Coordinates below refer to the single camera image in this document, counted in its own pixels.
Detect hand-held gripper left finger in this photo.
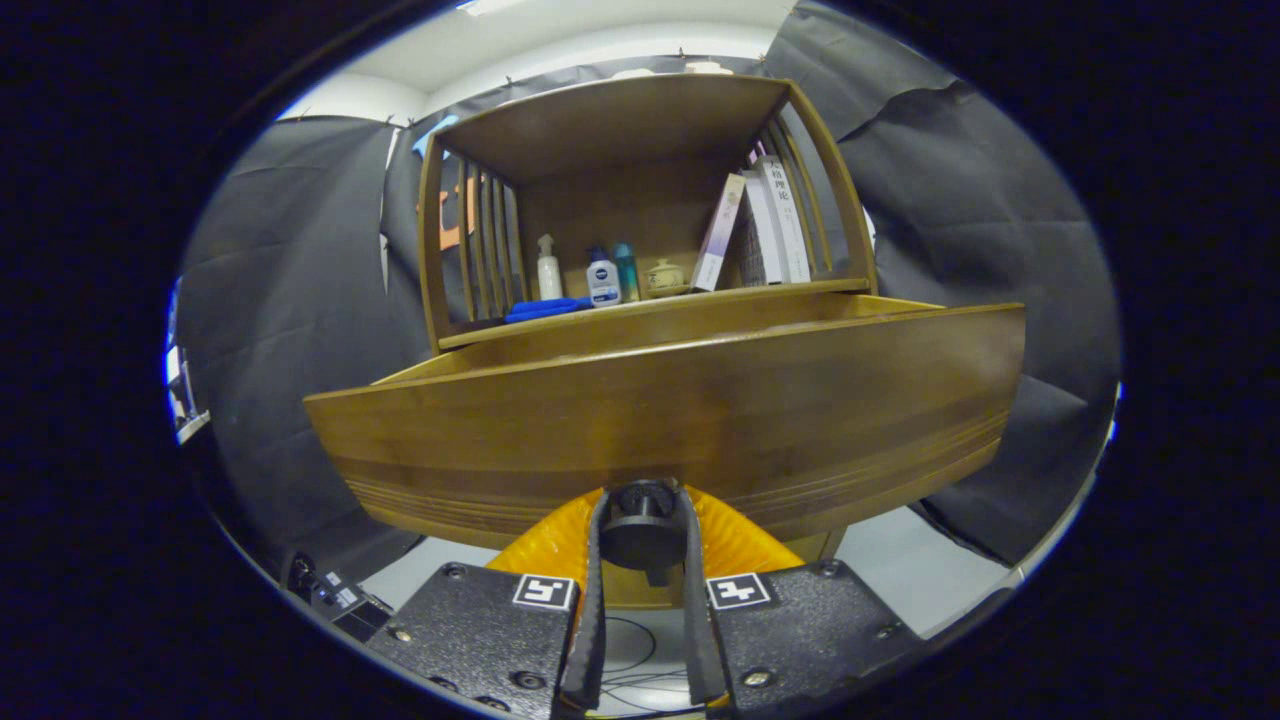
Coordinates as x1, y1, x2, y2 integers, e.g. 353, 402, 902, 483
365, 487, 611, 720

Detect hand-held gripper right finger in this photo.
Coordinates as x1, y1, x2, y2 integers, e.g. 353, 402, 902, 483
678, 484, 926, 717

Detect wooden drawer with black knob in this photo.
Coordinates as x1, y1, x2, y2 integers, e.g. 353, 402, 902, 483
303, 293, 1028, 588

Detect wooden countertop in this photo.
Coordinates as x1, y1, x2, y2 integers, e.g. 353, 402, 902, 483
437, 277, 873, 351

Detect wooden cabinet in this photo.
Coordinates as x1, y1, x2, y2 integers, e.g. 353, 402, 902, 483
418, 72, 881, 611

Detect black floor box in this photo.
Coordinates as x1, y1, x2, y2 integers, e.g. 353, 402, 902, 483
288, 553, 393, 643

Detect blue folded cloth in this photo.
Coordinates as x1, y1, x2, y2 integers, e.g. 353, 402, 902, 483
505, 296, 593, 324

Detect white lotion bottle blue cap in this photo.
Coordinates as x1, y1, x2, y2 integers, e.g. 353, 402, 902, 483
586, 247, 622, 307

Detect white book plain spine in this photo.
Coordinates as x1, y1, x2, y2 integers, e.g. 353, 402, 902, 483
745, 168, 791, 286

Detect leaning purple white book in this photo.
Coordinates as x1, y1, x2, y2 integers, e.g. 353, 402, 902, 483
690, 173, 747, 293

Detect white book black lettering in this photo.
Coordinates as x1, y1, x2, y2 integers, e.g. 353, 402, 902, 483
760, 155, 813, 284

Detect bundle of floor cables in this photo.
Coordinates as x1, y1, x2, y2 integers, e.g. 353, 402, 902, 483
600, 615, 691, 713

